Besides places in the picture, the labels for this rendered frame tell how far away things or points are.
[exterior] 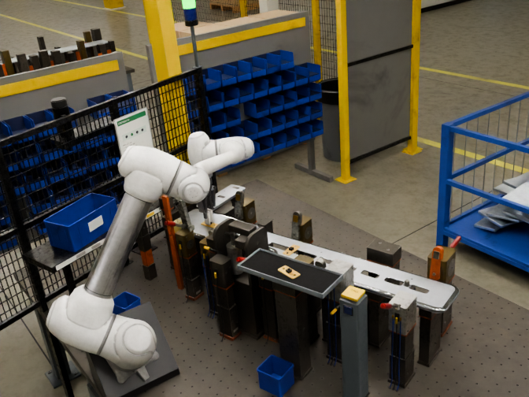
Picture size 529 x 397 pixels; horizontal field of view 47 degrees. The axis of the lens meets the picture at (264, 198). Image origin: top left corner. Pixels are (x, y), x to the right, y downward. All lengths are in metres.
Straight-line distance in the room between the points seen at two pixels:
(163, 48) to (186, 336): 1.51
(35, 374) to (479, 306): 2.50
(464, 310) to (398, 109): 3.39
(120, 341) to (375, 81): 3.93
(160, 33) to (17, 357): 2.12
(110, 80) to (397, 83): 2.69
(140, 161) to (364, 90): 3.63
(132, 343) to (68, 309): 0.25
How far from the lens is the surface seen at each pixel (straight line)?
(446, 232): 4.41
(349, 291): 2.05
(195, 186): 2.07
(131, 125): 3.15
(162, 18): 3.30
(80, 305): 2.21
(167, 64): 3.33
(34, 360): 4.00
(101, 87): 4.39
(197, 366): 2.53
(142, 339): 2.21
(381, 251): 2.52
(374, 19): 5.44
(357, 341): 2.12
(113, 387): 2.45
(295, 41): 5.24
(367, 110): 5.57
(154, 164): 2.10
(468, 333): 2.66
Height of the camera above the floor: 2.34
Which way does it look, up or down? 26 degrees down
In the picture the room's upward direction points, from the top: 5 degrees counter-clockwise
